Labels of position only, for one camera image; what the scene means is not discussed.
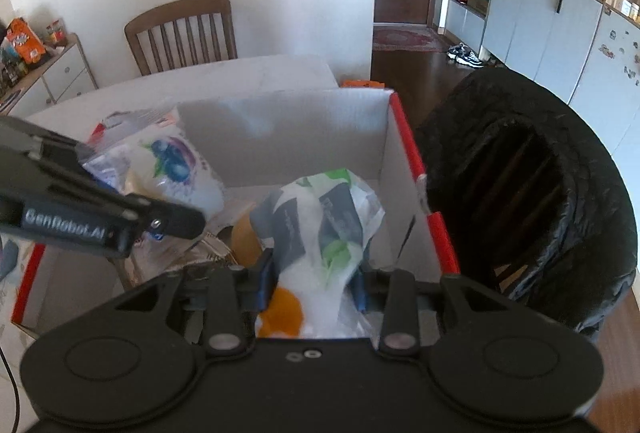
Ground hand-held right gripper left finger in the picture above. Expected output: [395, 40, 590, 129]
[107, 257, 277, 359]

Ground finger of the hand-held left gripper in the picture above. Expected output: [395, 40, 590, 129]
[0, 115, 97, 165]
[124, 192, 207, 240]

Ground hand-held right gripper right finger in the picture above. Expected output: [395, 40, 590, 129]
[351, 262, 532, 357]

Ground silver foil snack packet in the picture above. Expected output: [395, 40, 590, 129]
[120, 225, 241, 290]

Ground brown bear plush toy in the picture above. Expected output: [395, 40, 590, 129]
[232, 215, 274, 267]

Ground blueberry print bread packet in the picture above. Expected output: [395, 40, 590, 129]
[82, 123, 226, 235]

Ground bagged white orange socks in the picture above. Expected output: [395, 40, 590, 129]
[249, 168, 386, 340]

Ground red cardboard box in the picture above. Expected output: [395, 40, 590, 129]
[10, 86, 461, 350]

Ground white patterned desktop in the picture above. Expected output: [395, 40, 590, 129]
[0, 54, 341, 415]

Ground white side cabinet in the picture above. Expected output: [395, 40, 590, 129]
[0, 32, 99, 117]

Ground clear red-print plastic packet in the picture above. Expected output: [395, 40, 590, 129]
[87, 108, 181, 150]

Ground orange snack bag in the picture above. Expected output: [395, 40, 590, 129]
[4, 16, 46, 64]

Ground brown wooden chair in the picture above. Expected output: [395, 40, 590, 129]
[123, 0, 239, 77]

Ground black puffer jacket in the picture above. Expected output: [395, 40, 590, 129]
[414, 68, 640, 345]

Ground patterned rug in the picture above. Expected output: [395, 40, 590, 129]
[372, 25, 451, 53]

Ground grey lower cabinet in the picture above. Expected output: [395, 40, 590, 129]
[479, 0, 606, 104]

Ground white sticker-covered cabinet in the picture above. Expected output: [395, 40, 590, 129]
[567, 5, 640, 155]

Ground black cable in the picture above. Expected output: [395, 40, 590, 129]
[0, 347, 21, 433]

